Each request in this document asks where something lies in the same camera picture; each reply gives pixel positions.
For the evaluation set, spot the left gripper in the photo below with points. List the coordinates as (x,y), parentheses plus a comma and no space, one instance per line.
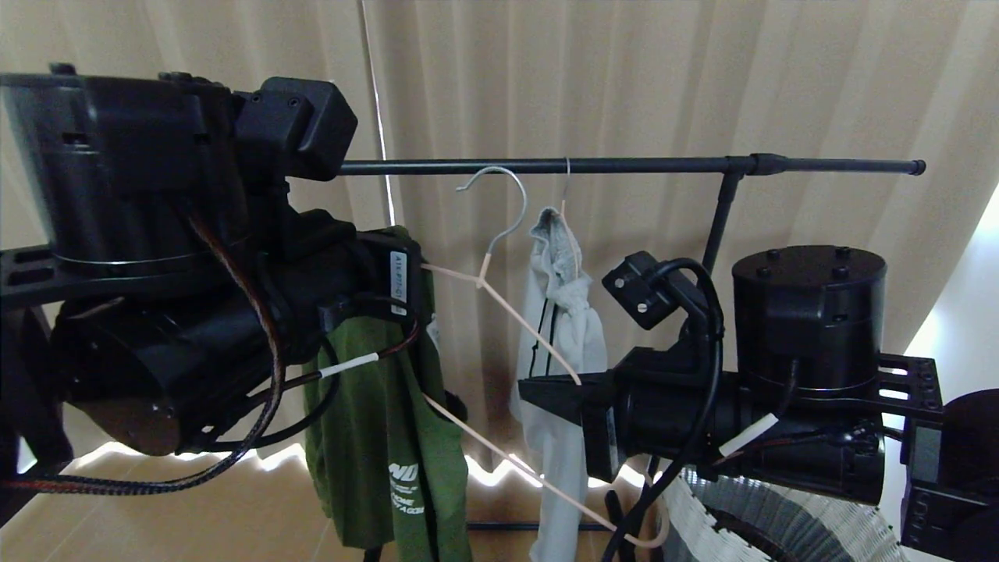
(187,367)

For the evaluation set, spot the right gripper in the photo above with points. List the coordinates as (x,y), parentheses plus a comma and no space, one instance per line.
(671,421)

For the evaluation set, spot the pale grey shorts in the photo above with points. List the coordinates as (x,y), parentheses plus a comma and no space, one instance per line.
(570,328)

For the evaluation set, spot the pink clothes hanger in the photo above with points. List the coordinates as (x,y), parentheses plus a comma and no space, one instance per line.
(567,179)
(523,324)

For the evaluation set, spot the green garment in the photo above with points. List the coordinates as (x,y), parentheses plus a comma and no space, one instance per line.
(375,421)

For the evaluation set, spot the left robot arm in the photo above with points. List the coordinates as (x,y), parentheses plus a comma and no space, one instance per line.
(117,179)

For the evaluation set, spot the white laundry basket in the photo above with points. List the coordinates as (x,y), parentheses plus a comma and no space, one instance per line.
(780,523)

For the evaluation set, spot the black clothes rack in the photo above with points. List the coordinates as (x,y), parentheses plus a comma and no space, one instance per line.
(663,165)

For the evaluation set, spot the beige curtain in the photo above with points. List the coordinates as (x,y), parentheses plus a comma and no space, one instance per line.
(624,70)

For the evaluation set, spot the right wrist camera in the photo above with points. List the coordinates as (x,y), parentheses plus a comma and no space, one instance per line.
(640,293)

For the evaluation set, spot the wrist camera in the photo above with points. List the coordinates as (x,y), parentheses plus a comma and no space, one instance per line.
(640,293)
(304,125)

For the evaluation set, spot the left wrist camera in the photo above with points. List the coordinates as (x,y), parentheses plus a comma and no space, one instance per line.
(304,125)

